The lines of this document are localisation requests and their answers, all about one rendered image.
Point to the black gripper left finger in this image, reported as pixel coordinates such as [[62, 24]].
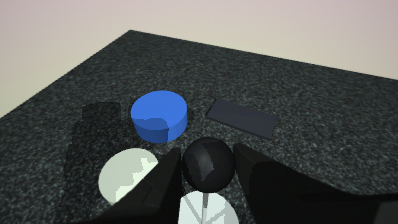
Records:
[[154, 200]]

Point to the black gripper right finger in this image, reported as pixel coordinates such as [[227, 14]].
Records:
[[278, 194]]

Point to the blue short cylinder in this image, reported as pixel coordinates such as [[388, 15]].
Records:
[[159, 116]]

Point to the grey cylinder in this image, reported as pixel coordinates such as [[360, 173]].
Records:
[[123, 171]]

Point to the dark grey flat rectangular slab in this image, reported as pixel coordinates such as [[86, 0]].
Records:
[[242, 118]]

